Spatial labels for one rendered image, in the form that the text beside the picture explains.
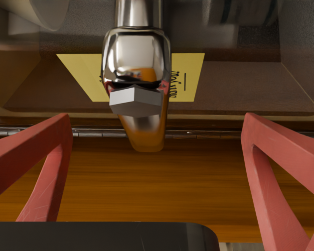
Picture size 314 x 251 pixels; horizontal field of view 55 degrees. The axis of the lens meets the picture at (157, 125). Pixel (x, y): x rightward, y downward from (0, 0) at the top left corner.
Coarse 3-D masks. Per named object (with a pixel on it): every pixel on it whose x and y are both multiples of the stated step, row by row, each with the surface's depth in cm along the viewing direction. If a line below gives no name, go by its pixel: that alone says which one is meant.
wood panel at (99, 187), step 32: (96, 160) 38; (128, 160) 38; (160, 160) 38; (192, 160) 38; (224, 160) 38; (64, 192) 34; (96, 192) 34; (128, 192) 34; (160, 192) 34; (192, 192) 34; (224, 192) 34; (288, 192) 34; (224, 224) 31; (256, 224) 31
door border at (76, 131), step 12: (12, 132) 33; (72, 132) 33; (84, 132) 33; (96, 132) 33; (108, 132) 33; (120, 132) 33; (168, 132) 33; (180, 132) 32; (192, 132) 32; (204, 132) 32; (216, 132) 32; (228, 132) 32; (240, 132) 32; (300, 132) 32; (312, 132) 32
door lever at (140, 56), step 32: (128, 0) 7; (160, 0) 7; (128, 32) 7; (160, 32) 7; (128, 64) 6; (160, 64) 6; (128, 96) 6; (160, 96) 7; (128, 128) 10; (160, 128) 10
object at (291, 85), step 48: (0, 0) 11; (48, 0) 11; (96, 0) 11; (192, 0) 11; (240, 0) 11; (288, 0) 11; (0, 48) 15; (48, 48) 15; (96, 48) 15; (192, 48) 15; (240, 48) 15; (288, 48) 15; (0, 96) 22; (48, 96) 22; (240, 96) 21; (288, 96) 21
